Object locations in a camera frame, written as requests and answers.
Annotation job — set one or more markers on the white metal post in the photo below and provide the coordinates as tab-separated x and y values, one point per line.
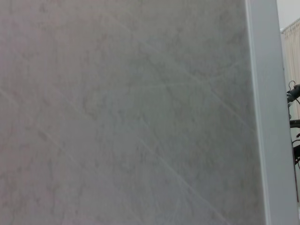
269	112

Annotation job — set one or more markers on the beige pleated curtain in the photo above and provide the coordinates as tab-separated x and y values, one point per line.
291	51

